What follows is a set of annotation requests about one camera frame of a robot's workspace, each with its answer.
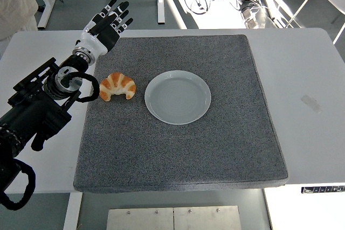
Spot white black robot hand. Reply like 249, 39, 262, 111
73, 0, 134, 57

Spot golden croissant bread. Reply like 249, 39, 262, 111
99, 72, 137, 102

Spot round pale grey plate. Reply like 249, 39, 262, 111
144, 69, 212, 126

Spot grey metal plate with screws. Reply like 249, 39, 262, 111
106, 205, 242, 230

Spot white desk leg with foot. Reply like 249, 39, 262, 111
30, 0, 61, 30

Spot person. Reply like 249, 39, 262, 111
0, 0, 39, 43

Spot grey speckled mat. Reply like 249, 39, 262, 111
73, 34, 288, 194

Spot grey power adapters on floor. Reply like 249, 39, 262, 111
240, 5, 260, 29

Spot white table leg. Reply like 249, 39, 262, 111
63, 192, 83, 230

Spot clear tape piece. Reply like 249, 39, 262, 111
300, 94, 323, 115

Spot black table control panel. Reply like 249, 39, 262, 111
301, 185, 345, 194

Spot white panel under table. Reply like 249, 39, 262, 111
263, 186, 345, 230

